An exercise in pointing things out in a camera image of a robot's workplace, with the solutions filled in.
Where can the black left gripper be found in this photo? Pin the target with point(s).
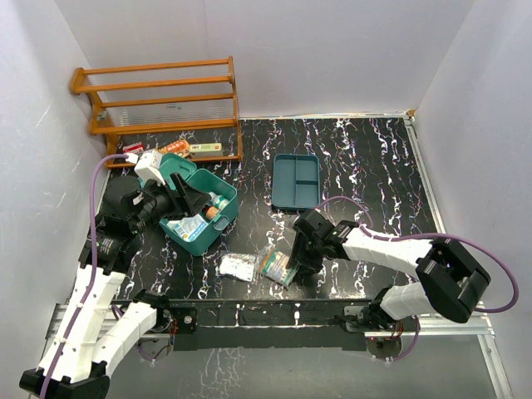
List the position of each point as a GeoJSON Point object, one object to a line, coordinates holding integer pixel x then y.
{"type": "Point", "coordinates": [191, 199]}

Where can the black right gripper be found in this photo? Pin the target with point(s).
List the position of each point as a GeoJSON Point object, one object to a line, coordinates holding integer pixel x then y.
{"type": "Point", "coordinates": [307, 264]}

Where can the brown glass medicine bottle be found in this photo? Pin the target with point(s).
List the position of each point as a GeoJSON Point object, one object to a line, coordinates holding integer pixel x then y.
{"type": "Point", "coordinates": [211, 212]}

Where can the white bottle green label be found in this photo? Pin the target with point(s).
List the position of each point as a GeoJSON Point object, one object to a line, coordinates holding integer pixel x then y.
{"type": "Point", "coordinates": [218, 201]}

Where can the green blue bandage packet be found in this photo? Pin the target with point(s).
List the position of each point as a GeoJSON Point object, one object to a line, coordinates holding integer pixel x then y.
{"type": "Point", "coordinates": [274, 264]}

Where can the teal medicine kit box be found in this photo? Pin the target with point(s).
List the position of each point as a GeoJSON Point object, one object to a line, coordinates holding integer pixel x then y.
{"type": "Point", "coordinates": [204, 180]}

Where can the white gauze packet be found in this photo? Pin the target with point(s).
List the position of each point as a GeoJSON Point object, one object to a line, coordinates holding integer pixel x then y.
{"type": "Point", "coordinates": [237, 266]}

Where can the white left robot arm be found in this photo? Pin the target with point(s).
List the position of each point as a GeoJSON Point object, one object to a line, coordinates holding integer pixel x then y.
{"type": "Point", "coordinates": [79, 362]}

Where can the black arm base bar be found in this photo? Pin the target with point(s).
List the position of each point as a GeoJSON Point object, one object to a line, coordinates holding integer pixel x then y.
{"type": "Point", "coordinates": [276, 323]}

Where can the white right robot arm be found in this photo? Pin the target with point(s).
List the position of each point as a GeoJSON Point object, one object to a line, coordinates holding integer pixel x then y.
{"type": "Point", "coordinates": [448, 280]}

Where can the cream medicine box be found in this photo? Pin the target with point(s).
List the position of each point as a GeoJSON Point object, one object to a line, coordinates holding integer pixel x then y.
{"type": "Point", "coordinates": [206, 150]}

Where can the red white medicine box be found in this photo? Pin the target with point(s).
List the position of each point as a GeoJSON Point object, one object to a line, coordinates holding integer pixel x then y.
{"type": "Point", "coordinates": [135, 148]}

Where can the orange spiral notebook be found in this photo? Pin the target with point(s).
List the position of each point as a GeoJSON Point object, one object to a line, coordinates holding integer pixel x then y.
{"type": "Point", "coordinates": [180, 148]}

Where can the dark blue divided tray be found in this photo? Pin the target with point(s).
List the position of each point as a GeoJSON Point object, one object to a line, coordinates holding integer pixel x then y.
{"type": "Point", "coordinates": [296, 182]}

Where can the wooden shelf rack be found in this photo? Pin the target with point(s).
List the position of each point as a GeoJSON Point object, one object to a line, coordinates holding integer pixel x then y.
{"type": "Point", "coordinates": [161, 98]}

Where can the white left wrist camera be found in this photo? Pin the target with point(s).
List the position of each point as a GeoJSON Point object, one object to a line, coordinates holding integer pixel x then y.
{"type": "Point", "coordinates": [148, 166]}

